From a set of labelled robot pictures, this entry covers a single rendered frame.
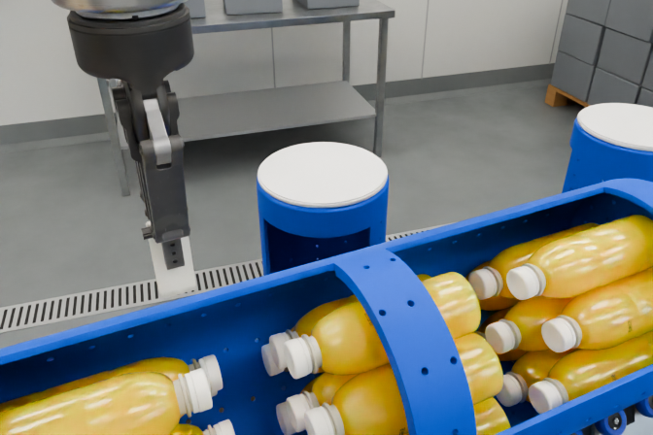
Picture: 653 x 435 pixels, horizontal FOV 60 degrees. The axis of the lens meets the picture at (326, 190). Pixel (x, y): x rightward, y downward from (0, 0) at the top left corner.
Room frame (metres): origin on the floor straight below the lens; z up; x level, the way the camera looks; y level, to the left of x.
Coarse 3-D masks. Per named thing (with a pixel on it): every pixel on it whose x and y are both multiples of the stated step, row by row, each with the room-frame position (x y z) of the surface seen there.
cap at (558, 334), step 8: (552, 320) 0.51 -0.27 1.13; (560, 320) 0.50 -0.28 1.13; (544, 328) 0.51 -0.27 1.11; (552, 328) 0.50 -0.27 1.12; (560, 328) 0.49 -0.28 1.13; (568, 328) 0.49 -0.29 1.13; (544, 336) 0.51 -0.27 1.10; (552, 336) 0.50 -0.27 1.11; (560, 336) 0.49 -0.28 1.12; (568, 336) 0.49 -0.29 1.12; (552, 344) 0.49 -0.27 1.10; (560, 344) 0.48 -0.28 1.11; (568, 344) 0.48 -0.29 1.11
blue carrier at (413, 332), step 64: (576, 192) 0.65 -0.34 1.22; (640, 192) 0.63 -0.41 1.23; (384, 256) 0.50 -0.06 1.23; (448, 256) 0.66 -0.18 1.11; (128, 320) 0.41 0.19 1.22; (192, 320) 0.50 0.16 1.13; (256, 320) 0.54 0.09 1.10; (384, 320) 0.41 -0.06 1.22; (0, 384) 0.42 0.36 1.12; (256, 384) 0.51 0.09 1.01; (448, 384) 0.37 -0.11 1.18; (640, 384) 0.44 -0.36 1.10
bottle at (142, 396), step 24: (96, 384) 0.35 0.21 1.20; (120, 384) 0.35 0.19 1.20; (144, 384) 0.35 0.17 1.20; (168, 384) 0.36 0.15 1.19; (24, 408) 0.33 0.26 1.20; (48, 408) 0.32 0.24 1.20; (72, 408) 0.32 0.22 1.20; (96, 408) 0.33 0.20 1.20; (120, 408) 0.33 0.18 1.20; (144, 408) 0.33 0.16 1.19; (168, 408) 0.34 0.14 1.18; (192, 408) 0.35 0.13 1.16; (0, 432) 0.30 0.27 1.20; (24, 432) 0.30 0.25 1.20; (48, 432) 0.30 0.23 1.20; (72, 432) 0.31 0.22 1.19; (96, 432) 0.31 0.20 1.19; (120, 432) 0.31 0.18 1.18; (144, 432) 0.32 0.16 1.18; (168, 432) 0.33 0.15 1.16
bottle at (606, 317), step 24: (600, 288) 0.55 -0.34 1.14; (624, 288) 0.54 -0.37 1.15; (648, 288) 0.54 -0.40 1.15; (576, 312) 0.51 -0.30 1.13; (600, 312) 0.51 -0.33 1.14; (624, 312) 0.51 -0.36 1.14; (648, 312) 0.52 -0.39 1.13; (576, 336) 0.49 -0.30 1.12; (600, 336) 0.49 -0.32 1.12; (624, 336) 0.49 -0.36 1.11
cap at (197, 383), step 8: (200, 368) 0.39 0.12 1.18; (192, 376) 0.37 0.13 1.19; (200, 376) 0.37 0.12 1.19; (192, 384) 0.37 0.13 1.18; (200, 384) 0.37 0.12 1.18; (192, 392) 0.36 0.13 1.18; (200, 392) 0.36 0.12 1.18; (208, 392) 0.36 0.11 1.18; (192, 400) 0.35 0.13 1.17; (200, 400) 0.36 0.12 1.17; (208, 400) 0.36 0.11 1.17; (200, 408) 0.35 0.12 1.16; (208, 408) 0.36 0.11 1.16
